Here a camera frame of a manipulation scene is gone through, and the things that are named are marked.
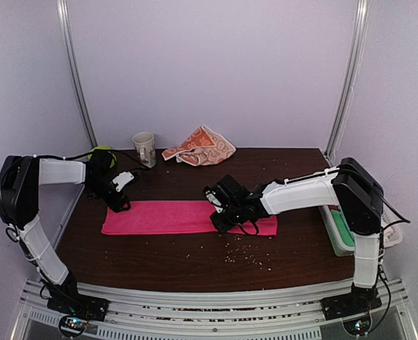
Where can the right aluminium frame post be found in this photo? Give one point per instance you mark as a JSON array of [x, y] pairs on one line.
[[347, 90]]

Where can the white plastic basket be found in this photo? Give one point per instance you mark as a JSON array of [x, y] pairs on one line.
[[391, 237]]

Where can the left aluminium frame post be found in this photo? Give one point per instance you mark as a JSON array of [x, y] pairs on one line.
[[66, 29]]

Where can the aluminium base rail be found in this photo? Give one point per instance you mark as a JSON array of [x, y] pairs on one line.
[[290, 313]]

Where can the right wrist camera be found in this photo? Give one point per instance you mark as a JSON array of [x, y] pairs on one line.
[[226, 193]]

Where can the green plastic bowl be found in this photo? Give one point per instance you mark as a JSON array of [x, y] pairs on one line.
[[103, 156]]

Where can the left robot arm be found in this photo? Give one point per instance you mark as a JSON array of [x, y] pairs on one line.
[[20, 180]]

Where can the green rolled towel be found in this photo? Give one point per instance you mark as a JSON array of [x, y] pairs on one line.
[[344, 232]]

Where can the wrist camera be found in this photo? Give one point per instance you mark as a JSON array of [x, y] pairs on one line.
[[123, 179], [226, 193]]

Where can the aluminium frame post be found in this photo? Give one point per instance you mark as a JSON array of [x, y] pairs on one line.
[[66, 29], [347, 90]]

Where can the beige ceramic mug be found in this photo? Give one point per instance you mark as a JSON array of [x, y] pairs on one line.
[[144, 144]]

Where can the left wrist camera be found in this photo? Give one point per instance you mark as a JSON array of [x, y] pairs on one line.
[[123, 179]]

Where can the orange patterned towel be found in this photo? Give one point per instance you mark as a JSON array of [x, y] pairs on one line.
[[203, 148]]

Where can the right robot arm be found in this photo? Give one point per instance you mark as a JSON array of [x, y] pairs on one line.
[[353, 201]]

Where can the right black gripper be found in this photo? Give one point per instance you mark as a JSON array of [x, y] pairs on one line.
[[220, 225]]

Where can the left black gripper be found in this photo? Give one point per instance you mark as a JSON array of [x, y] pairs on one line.
[[115, 205]]

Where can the pink microfiber towel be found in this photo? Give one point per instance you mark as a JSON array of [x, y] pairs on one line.
[[161, 217]]

